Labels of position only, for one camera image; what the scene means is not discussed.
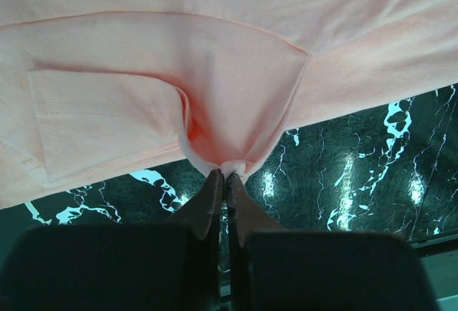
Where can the pink t shirt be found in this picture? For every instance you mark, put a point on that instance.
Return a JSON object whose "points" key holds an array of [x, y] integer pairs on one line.
{"points": [[92, 89]]}

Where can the black marble pattern mat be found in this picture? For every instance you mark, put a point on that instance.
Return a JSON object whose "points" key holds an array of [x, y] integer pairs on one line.
{"points": [[388, 169]]}

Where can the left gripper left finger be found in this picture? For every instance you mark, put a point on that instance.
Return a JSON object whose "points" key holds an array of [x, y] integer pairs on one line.
{"points": [[167, 265]]}

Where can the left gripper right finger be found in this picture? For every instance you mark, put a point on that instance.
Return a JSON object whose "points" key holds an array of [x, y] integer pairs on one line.
{"points": [[274, 268]]}

